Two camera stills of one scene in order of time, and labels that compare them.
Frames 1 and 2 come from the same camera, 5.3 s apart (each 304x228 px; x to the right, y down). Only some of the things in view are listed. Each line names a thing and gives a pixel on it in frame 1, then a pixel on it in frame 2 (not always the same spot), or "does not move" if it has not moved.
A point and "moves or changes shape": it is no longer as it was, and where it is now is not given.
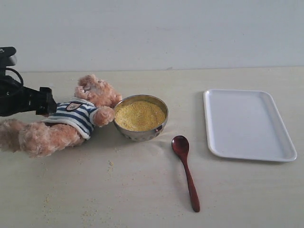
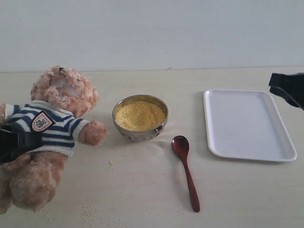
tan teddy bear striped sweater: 71,124 moves or changes shape
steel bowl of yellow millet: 140,118 does not move
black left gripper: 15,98 -> 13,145
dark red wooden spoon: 180,145 does not move
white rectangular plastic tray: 246,125 does not move
